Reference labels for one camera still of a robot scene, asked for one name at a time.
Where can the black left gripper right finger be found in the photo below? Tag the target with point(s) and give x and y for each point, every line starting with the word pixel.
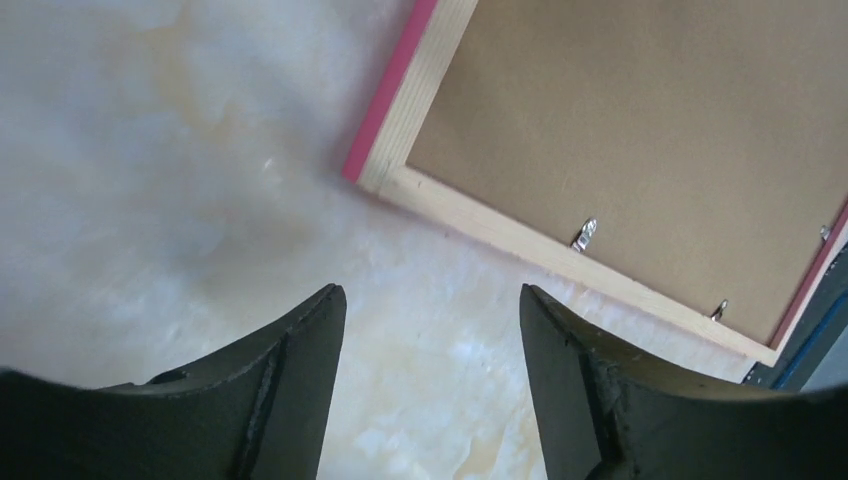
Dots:
pixel 608 409

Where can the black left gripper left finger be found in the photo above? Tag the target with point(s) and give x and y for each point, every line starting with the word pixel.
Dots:
pixel 257 408

